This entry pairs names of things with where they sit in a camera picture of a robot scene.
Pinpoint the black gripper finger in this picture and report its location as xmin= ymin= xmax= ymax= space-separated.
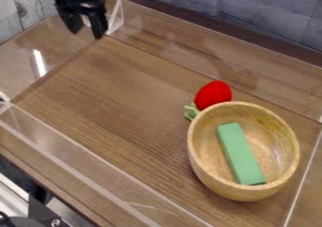
xmin=88 ymin=13 xmax=108 ymax=40
xmin=56 ymin=7 xmax=83 ymax=34

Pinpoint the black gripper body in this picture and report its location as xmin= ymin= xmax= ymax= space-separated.
xmin=53 ymin=0 xmax=105 ymax=17

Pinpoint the red plush strawberry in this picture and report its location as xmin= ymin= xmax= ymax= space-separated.
xmin=183 ymin=80 xmax=232 ymax=121

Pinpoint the green rectangular block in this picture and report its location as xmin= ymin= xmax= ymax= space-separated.
xmin=216 ymin=122 xmax=267 ymax=186

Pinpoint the wooden bowl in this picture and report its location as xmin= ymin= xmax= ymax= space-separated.
xmin=187 ymin=102 xmax=300 ymax=202

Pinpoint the clear acrylic tray enclosure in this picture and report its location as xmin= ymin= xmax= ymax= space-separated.
xmin=0 ymin=0 xmax=322 ymax=227

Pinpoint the black metal bracket with bolt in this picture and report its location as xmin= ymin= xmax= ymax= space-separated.
xmin=28 ymin=196 xmax=72 ymax=227

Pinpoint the black cable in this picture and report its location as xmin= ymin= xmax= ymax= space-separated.
xmin=0 ymin=210 xmax=17 ymax=227

